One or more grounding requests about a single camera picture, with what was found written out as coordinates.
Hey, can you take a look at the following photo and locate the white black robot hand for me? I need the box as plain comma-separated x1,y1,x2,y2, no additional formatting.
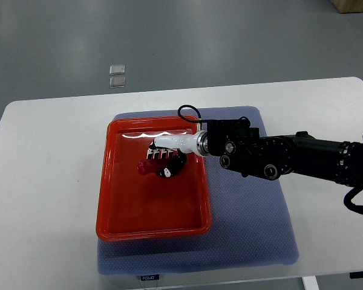
146,130,206,178

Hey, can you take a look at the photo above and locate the red pepper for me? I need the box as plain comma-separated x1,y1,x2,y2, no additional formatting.
137,159,170,175

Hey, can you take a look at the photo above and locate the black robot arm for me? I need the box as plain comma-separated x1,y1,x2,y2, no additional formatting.
137,111,363,215

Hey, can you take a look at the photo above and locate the red plastic tray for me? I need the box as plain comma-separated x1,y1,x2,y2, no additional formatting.
96,116,212,242

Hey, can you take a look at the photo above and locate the upper metal floor plate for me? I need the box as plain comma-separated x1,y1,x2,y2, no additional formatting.
109,64,125,76

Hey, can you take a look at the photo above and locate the blue-grey mesh mat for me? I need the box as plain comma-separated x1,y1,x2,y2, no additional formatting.
97,110,299,276

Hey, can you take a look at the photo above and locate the black mat label tag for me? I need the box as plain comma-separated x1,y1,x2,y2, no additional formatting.
140,274,160,282

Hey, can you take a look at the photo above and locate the white table leg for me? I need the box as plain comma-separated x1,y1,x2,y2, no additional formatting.
302,276,319,290

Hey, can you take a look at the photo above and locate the cardboard box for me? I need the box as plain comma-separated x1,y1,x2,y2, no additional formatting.
331,0,363,14

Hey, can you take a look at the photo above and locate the black table edge bracket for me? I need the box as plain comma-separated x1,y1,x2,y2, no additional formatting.
349,271,363,279

